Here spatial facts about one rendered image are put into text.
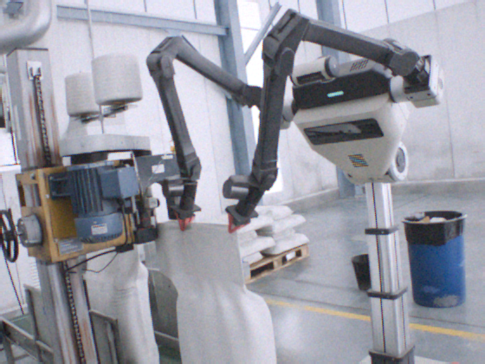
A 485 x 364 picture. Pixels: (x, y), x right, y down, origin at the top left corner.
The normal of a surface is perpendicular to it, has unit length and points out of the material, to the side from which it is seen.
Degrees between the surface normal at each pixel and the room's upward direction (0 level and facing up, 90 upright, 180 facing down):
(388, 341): 90
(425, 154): 90
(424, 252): 93
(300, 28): 125
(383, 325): 90
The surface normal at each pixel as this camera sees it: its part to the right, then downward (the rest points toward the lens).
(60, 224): 0.70, -0.04
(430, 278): -0.65, 0.18
